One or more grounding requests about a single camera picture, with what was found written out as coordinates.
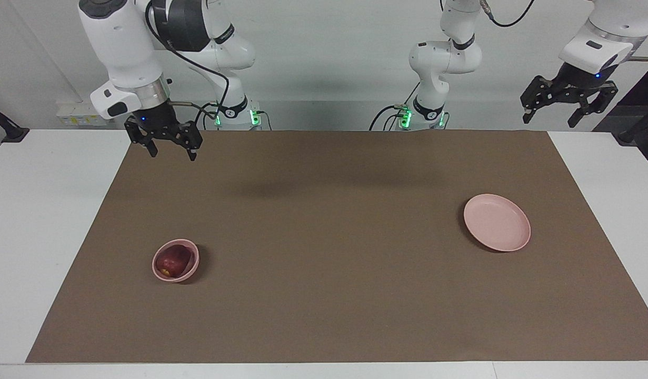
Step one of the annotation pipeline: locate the pink bowl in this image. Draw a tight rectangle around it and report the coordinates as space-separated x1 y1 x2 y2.
152 239 200 284

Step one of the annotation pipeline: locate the black right base cable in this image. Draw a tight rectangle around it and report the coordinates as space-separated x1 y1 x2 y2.
200 103 273 131

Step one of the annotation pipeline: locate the black base cable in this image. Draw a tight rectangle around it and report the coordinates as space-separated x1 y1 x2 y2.
200 103 273 131
370 82 422 131

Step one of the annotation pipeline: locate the black clamp stand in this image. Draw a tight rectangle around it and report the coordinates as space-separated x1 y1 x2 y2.
617 104 648 145
0 100 30 144

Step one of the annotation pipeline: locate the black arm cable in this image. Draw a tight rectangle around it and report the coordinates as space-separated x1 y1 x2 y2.
145 0 231 125
479 0 536 28

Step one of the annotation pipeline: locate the red apple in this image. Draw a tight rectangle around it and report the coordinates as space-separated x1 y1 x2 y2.
156 245 192 278

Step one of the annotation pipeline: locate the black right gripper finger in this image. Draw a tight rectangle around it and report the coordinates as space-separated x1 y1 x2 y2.
124 119 159 158
176 121 204 162

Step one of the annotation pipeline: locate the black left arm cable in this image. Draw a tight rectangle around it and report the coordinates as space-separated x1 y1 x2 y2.
479 0 536 28

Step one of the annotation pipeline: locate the pink plate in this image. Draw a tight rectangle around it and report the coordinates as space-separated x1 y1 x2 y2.
463 194 532 252

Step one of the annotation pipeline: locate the brown table mat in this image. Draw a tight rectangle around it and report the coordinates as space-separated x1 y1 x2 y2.
26 130 648 364

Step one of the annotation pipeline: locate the black left base cable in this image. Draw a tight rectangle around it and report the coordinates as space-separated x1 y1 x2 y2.
370 82 422 131

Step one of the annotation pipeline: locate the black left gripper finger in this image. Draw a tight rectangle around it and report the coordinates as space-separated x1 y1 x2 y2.
520 76 559 125
567 83 619 128

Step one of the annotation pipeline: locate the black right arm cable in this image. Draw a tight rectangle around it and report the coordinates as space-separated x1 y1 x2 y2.
145 0 231 125

